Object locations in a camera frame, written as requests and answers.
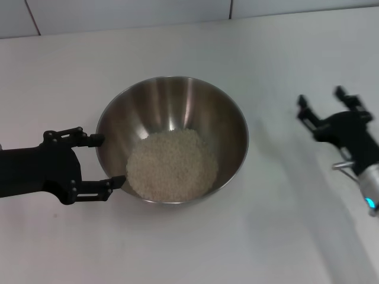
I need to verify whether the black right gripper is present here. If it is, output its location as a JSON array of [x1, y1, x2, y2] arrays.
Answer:
[[297, 85, 379, 176]]

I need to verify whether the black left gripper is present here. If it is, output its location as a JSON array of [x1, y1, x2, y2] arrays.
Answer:
[[0, 127, 127, 205]]

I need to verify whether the stainless steel mixing bowl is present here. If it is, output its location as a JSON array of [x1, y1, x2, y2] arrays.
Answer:
[[95, 76, 249, 205]]

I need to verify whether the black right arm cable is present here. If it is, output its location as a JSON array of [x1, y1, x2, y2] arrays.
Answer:
[[340, 167, 361, 183]]

